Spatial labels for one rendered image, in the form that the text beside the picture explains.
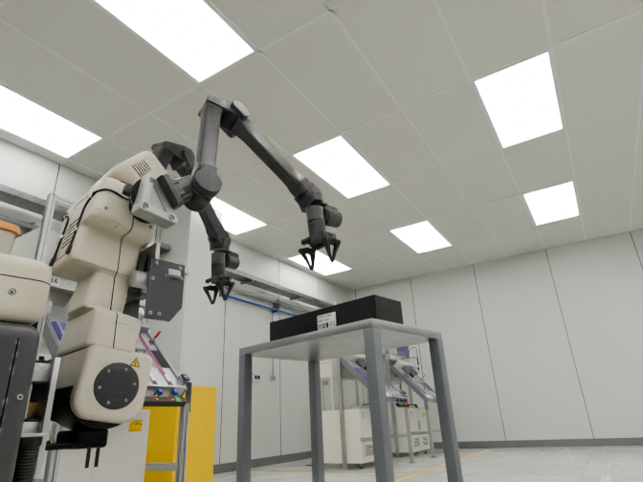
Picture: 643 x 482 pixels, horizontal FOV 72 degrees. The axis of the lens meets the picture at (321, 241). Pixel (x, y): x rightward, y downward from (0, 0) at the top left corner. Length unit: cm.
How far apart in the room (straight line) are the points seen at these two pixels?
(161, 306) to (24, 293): 37
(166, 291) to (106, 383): 26
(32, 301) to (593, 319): 761
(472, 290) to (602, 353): 212
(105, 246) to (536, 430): 731
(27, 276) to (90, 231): 32
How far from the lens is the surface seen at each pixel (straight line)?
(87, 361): 115
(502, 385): 803
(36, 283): 98
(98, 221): 123
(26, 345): 95
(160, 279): 124
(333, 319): 171
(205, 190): 122
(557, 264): 819
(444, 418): 178
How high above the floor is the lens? 50
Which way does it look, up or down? 22 degrees up
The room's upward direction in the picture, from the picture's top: 3 degrees counter-clockwise
